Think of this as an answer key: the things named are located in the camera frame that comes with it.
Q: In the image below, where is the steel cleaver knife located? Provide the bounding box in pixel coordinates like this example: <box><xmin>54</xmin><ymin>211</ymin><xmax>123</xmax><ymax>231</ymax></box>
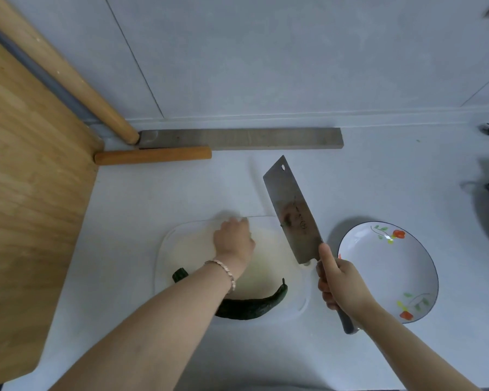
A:
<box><xmin>262</xmin><ymin>155</ymin><xmax>359</xmax><ymax>335</ymax></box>

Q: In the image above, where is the white floral plate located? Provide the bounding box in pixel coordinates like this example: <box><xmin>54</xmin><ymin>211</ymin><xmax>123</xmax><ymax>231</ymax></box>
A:
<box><xmin>336</xmin><ymin>221</ymin><xmax>440</xmax><ymax>325</ymax></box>

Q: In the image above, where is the large wooden cutting board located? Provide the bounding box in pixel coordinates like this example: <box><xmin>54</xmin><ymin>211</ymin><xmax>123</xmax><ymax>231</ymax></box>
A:
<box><xmin>0</xmin><ymin>30</ymin><xmax>105</xmax><ymax>389</ymax></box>

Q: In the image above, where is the person's right forearm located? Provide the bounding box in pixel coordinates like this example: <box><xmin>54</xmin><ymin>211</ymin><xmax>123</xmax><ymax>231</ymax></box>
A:
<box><xmin>356</xmin><ymin>301</ymin><xmax>484</xmax><ymax>391</ymax></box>

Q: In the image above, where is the dark green cucumber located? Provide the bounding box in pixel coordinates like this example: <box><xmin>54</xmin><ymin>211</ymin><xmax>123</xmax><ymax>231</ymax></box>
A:
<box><xmin>171</xmin><ymin>267</ymin><xmax>289</xmax><ymax>321</ymax></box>

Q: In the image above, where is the silver bracelet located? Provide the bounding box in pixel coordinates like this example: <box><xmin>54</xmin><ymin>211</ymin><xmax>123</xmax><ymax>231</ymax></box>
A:
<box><xmin>203</xmin><ymin>260</ymin><xmax>237</xmax><ymax>293</ymax></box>

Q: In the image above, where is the thick light wooden rolling pin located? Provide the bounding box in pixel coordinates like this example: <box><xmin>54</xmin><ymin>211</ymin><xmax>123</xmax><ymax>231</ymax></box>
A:
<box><xmin>0</xmin><ymin>0</ymin><xmax>141</xmax><ymax>146</ymax></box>

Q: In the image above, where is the person's left forearm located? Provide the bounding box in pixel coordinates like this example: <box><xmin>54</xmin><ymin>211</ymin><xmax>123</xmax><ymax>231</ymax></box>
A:
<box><xmin>51</xmin><ymin>258</ymin><xmax>245</xmax><ymax>391</ymax></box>

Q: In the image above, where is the translucent plastic cutting board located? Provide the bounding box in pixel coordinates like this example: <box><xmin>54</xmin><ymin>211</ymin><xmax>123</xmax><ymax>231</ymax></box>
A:
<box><xmin>154</xmin><ymin>215</ymin><xmax>312</xmax><ymax>326</ymax></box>

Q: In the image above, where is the short wooden rolling pin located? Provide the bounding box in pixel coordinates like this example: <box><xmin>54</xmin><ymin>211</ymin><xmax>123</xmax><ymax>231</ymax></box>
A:
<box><xmin>93</xmin><ymin>146</ymin><xmax>212</xmax><ymax>166</ymax></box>

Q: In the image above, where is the person's right hand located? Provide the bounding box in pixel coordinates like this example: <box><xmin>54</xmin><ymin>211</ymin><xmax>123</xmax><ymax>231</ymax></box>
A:
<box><xmin>316</xmin><ymin>243</ymin><xmax>378</xmax><ymax>322</ymax></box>

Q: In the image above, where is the person's left hand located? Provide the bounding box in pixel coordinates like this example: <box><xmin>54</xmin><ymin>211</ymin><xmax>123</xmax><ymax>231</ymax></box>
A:
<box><xmin>212</xmin><ymin>217</ymin><xmax>256</xmax><ymax>274</ymax></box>

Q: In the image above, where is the long grey sharpening stone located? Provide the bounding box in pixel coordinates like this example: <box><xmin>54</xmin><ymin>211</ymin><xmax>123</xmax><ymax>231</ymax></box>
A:
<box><xmin>137</xmin><ymin>127</ymin><xmax>344</xmax><ymax>151</ymax></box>

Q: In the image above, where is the grey pipe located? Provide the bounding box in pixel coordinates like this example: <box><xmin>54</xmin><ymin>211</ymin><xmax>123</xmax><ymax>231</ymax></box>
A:
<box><xmin>0</xmin><ymin>16</ymin><xmax>115</xmax><ymax>139</ymax></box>

